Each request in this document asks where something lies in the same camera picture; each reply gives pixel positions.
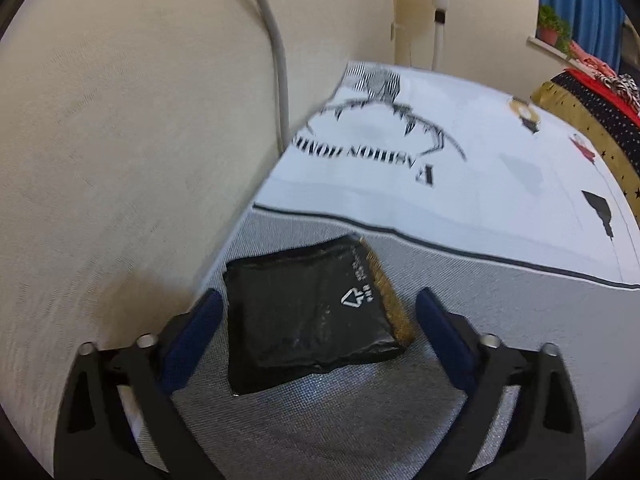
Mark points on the grey and white table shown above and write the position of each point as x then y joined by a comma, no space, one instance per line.
450,200

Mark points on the white standing fan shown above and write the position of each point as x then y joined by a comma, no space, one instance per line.
439,35

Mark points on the black plastic packet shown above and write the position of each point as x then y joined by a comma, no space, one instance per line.
300,320

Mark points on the black white striped cloth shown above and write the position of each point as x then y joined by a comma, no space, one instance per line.
620,87

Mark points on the low white wall outlet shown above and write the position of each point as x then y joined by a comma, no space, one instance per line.
394,31

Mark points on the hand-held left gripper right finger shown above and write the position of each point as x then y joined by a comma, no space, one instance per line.
445,335

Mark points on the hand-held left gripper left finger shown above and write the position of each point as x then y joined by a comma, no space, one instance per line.
195,340

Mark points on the bed with starry blanket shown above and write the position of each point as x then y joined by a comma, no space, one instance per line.
600,125

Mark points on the potted green plant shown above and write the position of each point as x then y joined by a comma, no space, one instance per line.
550,25

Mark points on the pink cloth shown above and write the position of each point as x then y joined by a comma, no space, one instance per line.
590,60

